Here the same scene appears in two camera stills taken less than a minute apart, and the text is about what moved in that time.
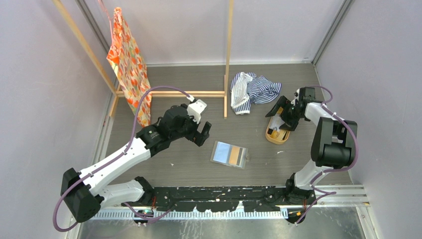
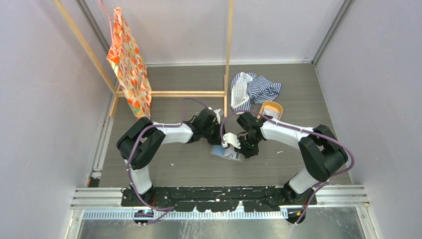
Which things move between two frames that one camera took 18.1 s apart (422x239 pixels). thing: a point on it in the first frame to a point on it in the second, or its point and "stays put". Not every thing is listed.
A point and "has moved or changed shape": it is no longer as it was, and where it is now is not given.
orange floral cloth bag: [125, 56] stays put
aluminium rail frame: [328, 196] stays put
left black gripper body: [189, 129] to [213, 134]
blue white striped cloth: [247, 87] stays put
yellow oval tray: [279, 136] has moved or changed shape
